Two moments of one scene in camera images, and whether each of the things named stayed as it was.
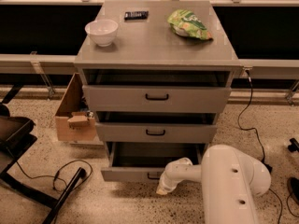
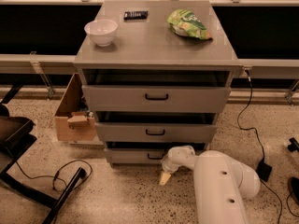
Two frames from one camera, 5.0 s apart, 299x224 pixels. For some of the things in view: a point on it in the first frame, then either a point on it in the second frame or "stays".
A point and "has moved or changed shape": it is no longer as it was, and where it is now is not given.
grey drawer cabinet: (157, 74) stays
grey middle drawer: (154, 133) stays
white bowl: (102, 32) stays
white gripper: (168, 180) → (168, 165)
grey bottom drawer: (146, 161) has moved or changed shape
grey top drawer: (155, 99) stays
